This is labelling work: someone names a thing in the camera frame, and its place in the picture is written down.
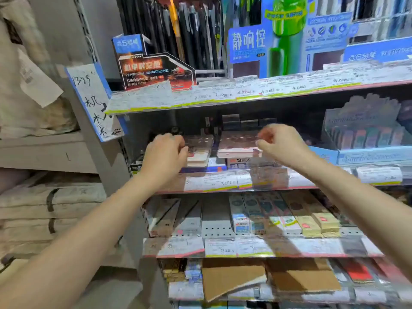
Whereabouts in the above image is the person's left hand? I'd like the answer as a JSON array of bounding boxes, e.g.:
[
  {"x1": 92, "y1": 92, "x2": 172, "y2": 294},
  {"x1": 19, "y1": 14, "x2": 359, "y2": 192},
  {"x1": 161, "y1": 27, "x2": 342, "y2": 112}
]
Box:
[{"x1": 140, "y1": 133, "x2": 189, "y2": 188}]

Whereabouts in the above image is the person's right hand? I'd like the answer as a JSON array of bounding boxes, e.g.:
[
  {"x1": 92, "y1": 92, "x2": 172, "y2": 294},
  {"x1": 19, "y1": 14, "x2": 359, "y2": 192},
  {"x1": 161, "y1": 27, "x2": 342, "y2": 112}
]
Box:
[{"x1": 256, "y1": 123, "x2": 311, "y2": 168}]

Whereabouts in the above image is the pink eraser box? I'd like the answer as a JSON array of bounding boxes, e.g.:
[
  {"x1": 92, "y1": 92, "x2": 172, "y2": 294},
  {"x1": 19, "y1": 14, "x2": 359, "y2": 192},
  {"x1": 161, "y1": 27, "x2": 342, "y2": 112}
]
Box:
[{"x1": 217, "y1": 131, "x2": 263, "y2": 159}]

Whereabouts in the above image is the person's right forearm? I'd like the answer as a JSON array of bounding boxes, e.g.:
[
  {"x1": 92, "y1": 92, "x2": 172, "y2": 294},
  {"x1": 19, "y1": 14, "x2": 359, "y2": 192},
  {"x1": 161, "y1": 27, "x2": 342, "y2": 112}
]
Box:
[{"x1": 301, "y1": 150, "x2": 412, "y2": 275}]

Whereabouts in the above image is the person's left forearm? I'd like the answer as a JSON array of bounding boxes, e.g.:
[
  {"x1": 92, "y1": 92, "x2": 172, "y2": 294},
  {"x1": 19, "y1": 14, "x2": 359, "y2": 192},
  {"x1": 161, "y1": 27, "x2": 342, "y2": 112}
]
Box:
[{"x1": 0, "y1": 175, "x2": 173, "y2": 309}]

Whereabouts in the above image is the white box with black print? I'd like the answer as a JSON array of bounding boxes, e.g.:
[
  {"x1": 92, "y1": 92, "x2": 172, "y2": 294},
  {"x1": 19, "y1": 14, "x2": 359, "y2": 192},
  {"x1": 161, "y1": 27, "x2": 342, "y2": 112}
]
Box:
[{"x1": 227, "y1": 156, "x2": 278, "y2": 170}]

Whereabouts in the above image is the row of black small boxes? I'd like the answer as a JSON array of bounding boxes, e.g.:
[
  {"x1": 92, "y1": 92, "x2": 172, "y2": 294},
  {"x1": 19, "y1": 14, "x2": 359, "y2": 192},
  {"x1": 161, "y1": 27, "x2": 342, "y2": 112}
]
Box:
[{"x1": 221, "y1": 114, "x2": 278, "y2": 132}]

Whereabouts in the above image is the blue flat box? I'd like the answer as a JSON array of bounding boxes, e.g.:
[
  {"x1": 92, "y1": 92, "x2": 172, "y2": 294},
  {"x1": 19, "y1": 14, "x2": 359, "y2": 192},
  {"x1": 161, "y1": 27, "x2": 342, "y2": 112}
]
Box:
[{"x1": 180, "y1": 158, "x2": 228, "y2": 174}]

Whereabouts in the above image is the clear acrylic label holder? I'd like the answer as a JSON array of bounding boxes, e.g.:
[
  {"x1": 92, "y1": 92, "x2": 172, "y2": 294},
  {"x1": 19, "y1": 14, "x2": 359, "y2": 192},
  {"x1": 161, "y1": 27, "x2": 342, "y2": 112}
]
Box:
[{"x1": 250, "y1": 165, "x2": 289, "y2": 190}]

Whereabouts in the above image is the short shelf price label strip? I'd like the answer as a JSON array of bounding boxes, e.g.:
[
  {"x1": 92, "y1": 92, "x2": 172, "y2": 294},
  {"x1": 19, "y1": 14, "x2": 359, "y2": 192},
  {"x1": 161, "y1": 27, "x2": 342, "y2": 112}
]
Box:
[{"x1": 154, "y1": 165, "x2": 403, "y2": 194}]

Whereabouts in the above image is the long shelf price label strip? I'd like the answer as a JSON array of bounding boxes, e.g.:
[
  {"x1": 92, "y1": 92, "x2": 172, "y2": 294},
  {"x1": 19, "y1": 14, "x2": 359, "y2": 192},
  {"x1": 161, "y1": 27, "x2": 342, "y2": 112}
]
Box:
[{"x1": 106, "y1": 60, "x2": 412, "y2": 115}]

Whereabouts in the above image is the grey pencil box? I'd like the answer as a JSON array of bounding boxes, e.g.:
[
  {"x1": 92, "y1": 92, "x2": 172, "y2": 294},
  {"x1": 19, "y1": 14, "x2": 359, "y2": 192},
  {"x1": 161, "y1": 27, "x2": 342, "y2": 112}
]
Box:
[
  {"x1": 146, "y1": 198, "x2": 181, "y2": 237},
  {"x1": 173, "y1": 199, "x2": 203, "y2": 237}
]

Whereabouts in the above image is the patterned teal pencil box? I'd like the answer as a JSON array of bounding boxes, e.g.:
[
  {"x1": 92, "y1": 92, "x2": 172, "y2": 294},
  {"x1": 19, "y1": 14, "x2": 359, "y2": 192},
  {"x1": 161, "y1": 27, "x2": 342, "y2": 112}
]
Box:
[{"x1": 242, "y1": 192, "x2": 268, "y2": 235}]

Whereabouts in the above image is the patterned green label pencil box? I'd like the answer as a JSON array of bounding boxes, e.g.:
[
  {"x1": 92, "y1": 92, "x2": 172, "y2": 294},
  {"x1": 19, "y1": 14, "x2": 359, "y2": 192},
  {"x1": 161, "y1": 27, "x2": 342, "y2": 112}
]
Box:
[{"x1": 257, "y1": 192, "x2": 302, "y2": 236}]

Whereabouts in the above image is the blue white pencil box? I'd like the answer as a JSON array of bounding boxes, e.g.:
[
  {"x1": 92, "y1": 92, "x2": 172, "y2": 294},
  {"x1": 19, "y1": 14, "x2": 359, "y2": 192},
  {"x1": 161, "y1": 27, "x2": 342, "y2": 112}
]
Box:
[{"x1": 229, "y1": 193, "x2": 252, "y2": 235}]

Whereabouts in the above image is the grey metal shelf upright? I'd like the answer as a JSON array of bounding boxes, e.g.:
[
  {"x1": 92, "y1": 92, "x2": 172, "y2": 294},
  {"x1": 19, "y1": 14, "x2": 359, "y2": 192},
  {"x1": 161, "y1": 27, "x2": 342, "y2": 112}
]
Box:
[{"x1": 71, "y1": 0, "x2": 171, "y2": 309}]

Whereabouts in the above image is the yellow pencil box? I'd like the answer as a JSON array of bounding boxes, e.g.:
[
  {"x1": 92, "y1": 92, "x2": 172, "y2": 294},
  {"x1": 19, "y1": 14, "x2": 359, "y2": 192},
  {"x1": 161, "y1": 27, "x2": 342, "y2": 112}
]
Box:
[
  {"x1": 281, "y1": 191, "x2": 323, "y2": 238},
  {"x1": 302, "y1": 191, "x2": 341, "y2": 238}
]

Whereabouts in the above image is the orange black pen display box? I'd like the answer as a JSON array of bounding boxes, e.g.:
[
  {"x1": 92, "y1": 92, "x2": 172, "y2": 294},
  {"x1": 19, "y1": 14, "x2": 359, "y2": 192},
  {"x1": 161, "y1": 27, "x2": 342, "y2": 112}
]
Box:
[{"x1": 112, "y1": 34, "x2": 197, "y2": 92}]

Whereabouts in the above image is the clear eraser display box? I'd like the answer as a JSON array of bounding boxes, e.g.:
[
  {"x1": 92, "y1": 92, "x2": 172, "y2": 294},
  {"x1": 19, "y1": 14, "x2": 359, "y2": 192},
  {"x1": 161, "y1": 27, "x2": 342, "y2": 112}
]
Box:
[{"x1": 321, "y1": 93, "x2": 412, "y2": 166}]

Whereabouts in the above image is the pink edged price label strip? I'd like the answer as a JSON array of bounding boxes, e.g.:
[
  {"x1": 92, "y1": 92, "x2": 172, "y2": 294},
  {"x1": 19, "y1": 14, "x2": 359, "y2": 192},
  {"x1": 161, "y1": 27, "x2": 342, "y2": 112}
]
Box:
[{"x1": 142, "y1": 234, "x2": 384, "y2": 259}]

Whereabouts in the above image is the handwritten paper sign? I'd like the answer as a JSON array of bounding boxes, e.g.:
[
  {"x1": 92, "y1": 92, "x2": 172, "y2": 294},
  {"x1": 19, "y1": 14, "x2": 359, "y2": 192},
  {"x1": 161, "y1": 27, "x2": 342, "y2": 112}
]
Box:
[{"x1": 65, "y1": 63, "x2": 125, "y2": 142}]

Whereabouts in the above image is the blue green display board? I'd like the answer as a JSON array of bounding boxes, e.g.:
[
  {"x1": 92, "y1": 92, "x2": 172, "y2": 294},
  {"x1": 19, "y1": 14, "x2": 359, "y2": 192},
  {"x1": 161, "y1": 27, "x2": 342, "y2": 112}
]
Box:
[{"x1": 224, "y1": 0, "x2": 354, "y2": 79}]

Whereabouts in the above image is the small blue white box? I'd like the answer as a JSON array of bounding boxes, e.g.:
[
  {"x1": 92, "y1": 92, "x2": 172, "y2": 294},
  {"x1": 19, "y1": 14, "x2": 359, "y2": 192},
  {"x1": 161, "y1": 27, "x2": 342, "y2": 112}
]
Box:
[{"x1": 184, "y1": 259, "x2": 203, "y2": 284}]

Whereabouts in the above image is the gold black box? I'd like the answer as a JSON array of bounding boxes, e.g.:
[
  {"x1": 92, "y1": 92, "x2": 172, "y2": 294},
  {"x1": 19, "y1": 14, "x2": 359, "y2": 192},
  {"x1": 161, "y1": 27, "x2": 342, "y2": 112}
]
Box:
[{"x1": 160, "y1": 259, "x2": 187, "y2": 283}]

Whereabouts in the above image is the row of black pen packets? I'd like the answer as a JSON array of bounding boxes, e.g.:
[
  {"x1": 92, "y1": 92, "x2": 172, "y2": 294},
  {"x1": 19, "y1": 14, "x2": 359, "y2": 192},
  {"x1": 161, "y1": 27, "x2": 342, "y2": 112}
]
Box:
[{"x1": 117, "y1": 0, "x2": 226, "y2": 72}]

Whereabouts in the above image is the brown cardboard sheet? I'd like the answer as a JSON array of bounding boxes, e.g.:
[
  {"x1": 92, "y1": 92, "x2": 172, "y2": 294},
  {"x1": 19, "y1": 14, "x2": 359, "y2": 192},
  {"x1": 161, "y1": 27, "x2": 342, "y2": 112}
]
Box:
[
  {"x1": 201, "y1": 259, "x2": 268, "y2": 302},
  {"x1": 267, "y1": 257, "x2": 342, "y2": 293}
]

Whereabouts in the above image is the grey shelf board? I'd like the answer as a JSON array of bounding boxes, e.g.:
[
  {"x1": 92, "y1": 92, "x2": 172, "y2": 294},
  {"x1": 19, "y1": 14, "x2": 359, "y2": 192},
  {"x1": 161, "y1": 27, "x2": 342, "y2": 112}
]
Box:
[{"x1": 0, "y1": 131, "x2": 98, "y2": 175}]

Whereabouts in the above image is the blue pen display box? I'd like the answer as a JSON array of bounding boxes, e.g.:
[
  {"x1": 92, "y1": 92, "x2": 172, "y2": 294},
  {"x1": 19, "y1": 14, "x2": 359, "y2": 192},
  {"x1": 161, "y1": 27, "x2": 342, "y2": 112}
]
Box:
[{"x1": 342, "y1": 0, "x2": 412, "y2": 63}]

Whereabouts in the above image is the clear fronted price label strip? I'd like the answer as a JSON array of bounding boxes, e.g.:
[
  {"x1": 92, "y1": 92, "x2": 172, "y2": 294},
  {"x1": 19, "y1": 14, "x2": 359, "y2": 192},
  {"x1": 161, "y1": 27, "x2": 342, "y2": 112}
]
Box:
[{"x1": 168, "y1": 281, "x2": 412, "y2": 303}]

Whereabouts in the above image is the red packet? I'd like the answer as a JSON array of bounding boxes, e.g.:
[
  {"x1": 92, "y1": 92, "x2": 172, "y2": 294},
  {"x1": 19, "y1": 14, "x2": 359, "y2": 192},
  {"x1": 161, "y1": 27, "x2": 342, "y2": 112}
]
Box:
[{"x1": 337, "y1": 259, "x2": 374, "y2": 284}]

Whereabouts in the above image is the stack of paper wrapped bundles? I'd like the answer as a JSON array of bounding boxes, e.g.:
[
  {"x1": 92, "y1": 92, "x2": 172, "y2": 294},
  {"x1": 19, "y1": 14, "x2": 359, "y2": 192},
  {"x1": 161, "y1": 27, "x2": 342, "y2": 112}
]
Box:
[{"x1": 0, "y1": 172, "x2": 107, "y2": 266}]

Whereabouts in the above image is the white paper label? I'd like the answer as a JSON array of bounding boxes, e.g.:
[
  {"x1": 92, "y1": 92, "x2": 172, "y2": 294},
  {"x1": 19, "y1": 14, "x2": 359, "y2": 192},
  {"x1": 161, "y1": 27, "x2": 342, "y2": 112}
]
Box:
[{"x1": 17, "y1": 47, "x2": 64, "y2": 108}]

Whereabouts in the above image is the white woven sack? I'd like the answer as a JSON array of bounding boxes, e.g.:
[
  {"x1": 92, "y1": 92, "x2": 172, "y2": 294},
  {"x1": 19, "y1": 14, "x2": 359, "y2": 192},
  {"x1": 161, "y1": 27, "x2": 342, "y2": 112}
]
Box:
[{"x1": 0, "y1": 0, "x2": 80, "y2": 139}]

